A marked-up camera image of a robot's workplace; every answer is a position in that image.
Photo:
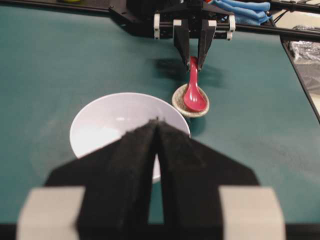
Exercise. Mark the speckled ceramic spoon rest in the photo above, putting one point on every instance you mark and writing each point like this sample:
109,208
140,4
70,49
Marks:
178,103

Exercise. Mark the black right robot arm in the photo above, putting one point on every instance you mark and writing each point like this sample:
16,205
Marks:
139,15

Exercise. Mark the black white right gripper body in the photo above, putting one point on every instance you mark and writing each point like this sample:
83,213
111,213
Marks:
194,16

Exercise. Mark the red plastic spoon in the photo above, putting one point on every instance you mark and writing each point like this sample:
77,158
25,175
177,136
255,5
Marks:
193,98

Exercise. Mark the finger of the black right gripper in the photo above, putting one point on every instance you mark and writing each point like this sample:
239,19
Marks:
181,40
206,35

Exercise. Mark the white bowl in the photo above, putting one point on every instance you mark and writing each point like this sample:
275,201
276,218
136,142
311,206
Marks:
117,136

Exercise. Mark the blue cloth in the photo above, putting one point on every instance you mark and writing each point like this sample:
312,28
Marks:
249,13

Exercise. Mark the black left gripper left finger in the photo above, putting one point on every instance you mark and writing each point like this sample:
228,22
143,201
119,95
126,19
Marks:
101,196

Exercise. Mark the black crinkled bag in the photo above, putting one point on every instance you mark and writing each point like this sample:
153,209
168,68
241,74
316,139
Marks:
306,57

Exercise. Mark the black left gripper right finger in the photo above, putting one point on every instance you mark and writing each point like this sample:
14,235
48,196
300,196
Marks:
209,196

